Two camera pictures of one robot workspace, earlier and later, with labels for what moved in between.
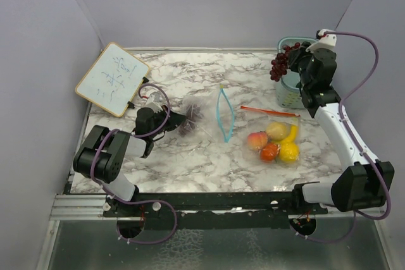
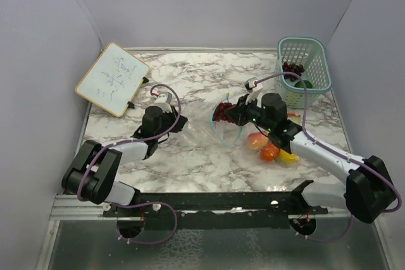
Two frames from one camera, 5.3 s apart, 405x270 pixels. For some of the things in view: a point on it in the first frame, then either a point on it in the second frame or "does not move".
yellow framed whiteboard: x=112 y=79 does not move
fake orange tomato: x=269 y=152 does not move
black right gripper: x=297 y=54 → x=238 y=112
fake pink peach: x=256 y=141 does not move
